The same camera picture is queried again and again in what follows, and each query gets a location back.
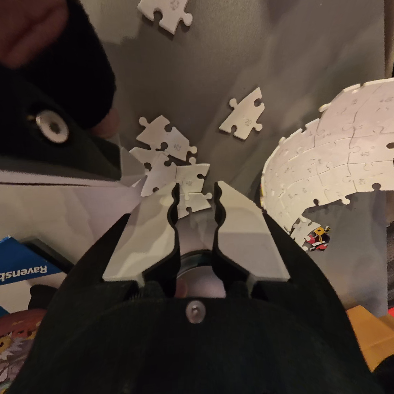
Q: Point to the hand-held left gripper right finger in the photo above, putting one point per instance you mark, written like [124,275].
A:
[249,243]

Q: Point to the yellow cardboard box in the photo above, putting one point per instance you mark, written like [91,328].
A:
[369,335]

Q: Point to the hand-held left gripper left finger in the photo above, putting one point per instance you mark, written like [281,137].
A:
[141,240]

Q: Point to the partly built white puzzle ball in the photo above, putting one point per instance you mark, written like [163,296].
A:
[338,154]

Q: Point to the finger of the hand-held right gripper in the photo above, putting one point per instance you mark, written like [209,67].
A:
[92,194]
[130,172]

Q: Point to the pile of white puzzle pieces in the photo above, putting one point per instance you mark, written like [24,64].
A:
[157,172]

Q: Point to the colourful printed puzzle box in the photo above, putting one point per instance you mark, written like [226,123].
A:
[21,277]

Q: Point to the flat white jigsaw piece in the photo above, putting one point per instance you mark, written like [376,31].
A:
[243,120]
[169,12]

